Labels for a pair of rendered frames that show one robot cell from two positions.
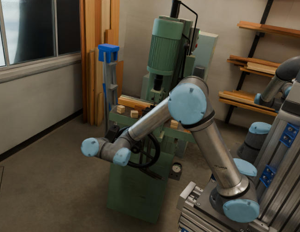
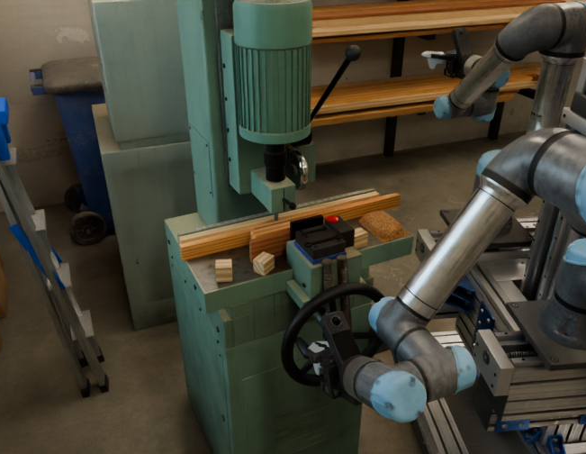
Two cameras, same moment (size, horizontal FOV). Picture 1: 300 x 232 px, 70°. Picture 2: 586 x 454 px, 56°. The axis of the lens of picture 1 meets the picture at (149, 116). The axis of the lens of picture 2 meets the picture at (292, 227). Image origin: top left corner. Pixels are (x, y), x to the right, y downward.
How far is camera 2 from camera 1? 0.79 m
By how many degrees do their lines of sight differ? 32
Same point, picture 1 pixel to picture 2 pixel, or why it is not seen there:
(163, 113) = (493, 231)
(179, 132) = (375, 249)
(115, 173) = (248, 426)
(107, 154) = (443, 385)
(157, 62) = (286, 113)
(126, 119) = (254, 287)
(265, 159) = not seen: hidden behind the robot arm
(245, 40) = not seen: outside the picture
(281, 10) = not seen: outside the picture
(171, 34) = (304, 35)
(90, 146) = (412, 394)
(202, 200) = (550, 349)
